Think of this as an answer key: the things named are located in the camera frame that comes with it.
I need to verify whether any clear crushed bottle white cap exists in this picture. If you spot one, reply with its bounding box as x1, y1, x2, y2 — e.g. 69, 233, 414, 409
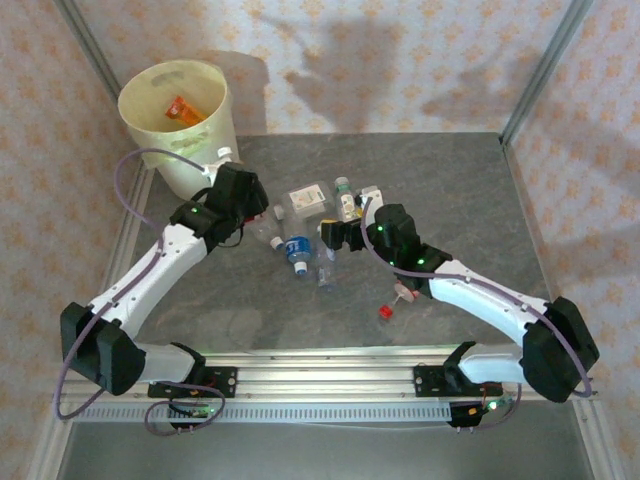
252, 212, 286, 251

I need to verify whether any orange label juice bottle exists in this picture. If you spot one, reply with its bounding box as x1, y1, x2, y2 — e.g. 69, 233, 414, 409
164, 95, 209, 127

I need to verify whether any cream plastic bin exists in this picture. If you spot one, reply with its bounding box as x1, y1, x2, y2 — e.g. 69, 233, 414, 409
117, 58, 240, 201

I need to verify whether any clear bottle blue cap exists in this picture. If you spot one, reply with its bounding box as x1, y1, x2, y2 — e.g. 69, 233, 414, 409
314, 225, 342, 292

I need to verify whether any green cap bottle white label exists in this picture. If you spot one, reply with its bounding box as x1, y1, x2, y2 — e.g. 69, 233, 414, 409
333, 175, 359, 224

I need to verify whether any blue label water bottle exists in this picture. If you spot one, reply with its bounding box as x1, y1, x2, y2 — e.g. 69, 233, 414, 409
283, 233, 315, 276

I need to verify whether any square clear bottle white label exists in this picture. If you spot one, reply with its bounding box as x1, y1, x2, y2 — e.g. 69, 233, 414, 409
273, 182, 335, 221

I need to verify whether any red label cola bottle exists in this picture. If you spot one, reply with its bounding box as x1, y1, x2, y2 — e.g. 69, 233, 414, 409
378, 279, 421, 321

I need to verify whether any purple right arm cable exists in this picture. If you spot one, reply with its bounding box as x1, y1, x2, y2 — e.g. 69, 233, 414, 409
360, 197, 596, 431

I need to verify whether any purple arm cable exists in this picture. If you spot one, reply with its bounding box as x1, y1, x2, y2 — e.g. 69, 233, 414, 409
52, 147, 226, 436
360, 197, 596, 431

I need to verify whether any aluminium mounting rail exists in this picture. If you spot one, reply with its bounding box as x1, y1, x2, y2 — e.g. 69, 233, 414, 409
52, 349, 601, 401

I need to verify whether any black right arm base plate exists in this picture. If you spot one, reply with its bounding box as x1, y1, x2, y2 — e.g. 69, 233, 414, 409
413, 364, 501, 399

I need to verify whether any white slotted cable tray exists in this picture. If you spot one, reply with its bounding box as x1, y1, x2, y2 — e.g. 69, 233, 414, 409
74, 403, 454, 425

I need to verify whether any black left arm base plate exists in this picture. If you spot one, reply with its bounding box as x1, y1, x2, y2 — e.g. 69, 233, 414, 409
148, 366, 239, 401

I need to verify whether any aluminium frame post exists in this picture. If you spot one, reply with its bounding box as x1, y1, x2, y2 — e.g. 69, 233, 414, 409
53, 0, 124, 99
498, 0, 597, 149

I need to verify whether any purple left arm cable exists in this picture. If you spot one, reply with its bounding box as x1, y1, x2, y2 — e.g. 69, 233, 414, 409
52, 147, 226, 436

